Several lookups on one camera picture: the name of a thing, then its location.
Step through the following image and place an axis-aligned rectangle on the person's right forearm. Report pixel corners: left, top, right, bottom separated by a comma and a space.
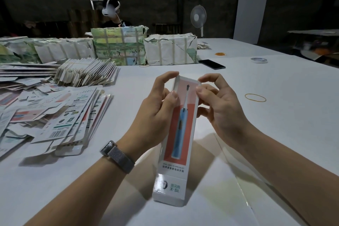
233, 128, 339, 226

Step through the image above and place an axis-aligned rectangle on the fanned stack of white cartons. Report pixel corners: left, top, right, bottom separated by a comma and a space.
54, 58, 120, 87

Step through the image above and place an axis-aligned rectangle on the person's left forearm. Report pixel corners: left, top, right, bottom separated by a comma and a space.
24, 154, 128, 226

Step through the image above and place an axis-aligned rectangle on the white standing fan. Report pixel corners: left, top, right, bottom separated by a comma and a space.
190, 4, 208, 38

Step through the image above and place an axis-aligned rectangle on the toothbrush carton box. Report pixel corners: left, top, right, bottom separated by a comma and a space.
152, 75, 201, 206

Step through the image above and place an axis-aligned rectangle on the thin tan rubber band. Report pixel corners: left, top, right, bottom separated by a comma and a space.
245, 93, 268, 103

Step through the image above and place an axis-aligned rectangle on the row of white wrapped bundles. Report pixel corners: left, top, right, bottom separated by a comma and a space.
0, 36, 97, 65

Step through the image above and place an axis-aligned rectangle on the white head-mounted camera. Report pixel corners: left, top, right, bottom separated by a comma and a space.
90, 0, 121, 18

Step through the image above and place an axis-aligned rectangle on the stack of brown cartons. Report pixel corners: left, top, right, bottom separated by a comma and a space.
68, 8, 99, 37

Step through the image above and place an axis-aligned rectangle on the grey band wristwatch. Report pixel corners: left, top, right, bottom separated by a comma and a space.
100, 140, 136, 174

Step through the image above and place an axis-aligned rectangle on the cluttered side table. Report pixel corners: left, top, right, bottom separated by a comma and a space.
287, 28, 339, 66

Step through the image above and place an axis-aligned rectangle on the white board panel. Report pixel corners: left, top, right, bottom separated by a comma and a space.
233, 0, 271, 44

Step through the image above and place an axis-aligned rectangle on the person's left hand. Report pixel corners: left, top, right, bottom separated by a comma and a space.
117, 71, 181, 160

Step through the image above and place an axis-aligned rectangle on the person's right hand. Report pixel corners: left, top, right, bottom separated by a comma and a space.
196, 73, 252, 150

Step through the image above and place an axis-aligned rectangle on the white strapped wrapped bundle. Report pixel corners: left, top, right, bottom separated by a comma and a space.
143, 33, 198, 66

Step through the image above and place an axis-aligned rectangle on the pile of cartons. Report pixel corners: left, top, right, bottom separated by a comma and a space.
0, 59, 113, 159

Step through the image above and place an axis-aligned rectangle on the dark wooden chair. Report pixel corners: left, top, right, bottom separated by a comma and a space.
154, 23, 182, 35

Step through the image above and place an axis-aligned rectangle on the black smartphone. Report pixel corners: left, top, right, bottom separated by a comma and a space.
198, 59, 226, 70

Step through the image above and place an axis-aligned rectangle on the green printed wrapped bundle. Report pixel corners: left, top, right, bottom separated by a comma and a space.
90, 25, 149, 66

